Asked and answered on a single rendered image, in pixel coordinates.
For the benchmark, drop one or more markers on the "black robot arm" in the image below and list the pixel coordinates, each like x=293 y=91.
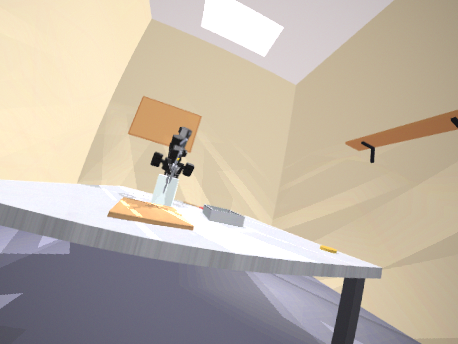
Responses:
x=175 y=147

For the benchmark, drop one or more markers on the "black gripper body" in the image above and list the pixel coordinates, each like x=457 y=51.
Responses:
x=157 y=158

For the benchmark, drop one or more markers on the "light wooden board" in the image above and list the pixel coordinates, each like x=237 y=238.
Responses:
x=149 y=213

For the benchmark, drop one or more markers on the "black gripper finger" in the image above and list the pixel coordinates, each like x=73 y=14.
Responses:
x=179 y=169
x=167 y=165

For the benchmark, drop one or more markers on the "yellow flat disc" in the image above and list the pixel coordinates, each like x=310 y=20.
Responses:
x=331 y=250

